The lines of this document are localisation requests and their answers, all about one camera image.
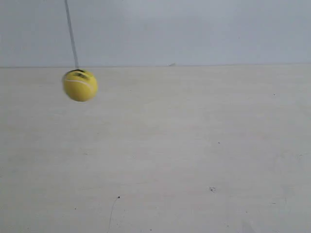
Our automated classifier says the yellow tennis ball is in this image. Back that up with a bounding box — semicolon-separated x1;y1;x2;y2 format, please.
62;69;98;102

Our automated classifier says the black hanging string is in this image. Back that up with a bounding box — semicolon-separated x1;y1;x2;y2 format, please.
64;0;80;71

